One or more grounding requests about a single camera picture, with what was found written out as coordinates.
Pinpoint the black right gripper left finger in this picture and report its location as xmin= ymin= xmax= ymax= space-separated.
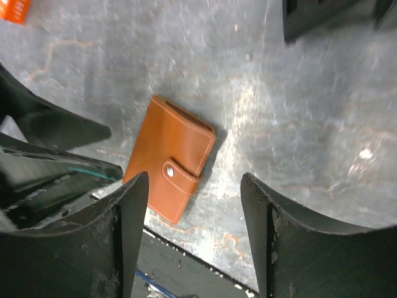
xmin=1 ymin=173 xmax=149 ymax=297

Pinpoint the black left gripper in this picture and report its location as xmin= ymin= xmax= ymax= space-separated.
xmin=1 ymin=66 xmax=123 ymax=232

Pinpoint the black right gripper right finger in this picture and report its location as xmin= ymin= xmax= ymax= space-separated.
xmin=241 ymin=173 xmax=396 ymax=297

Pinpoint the tan leather card holder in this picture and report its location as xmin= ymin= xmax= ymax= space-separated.
xmin=123 ymin=95 xmax=216 ymax=224

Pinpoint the black card box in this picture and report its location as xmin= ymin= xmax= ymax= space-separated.
xmin=282 ymin=0 xmax=396 ymax=44

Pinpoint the orange product box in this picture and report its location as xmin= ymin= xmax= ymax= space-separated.
xmin=0 ymin=0 xmax=32 ymax=24

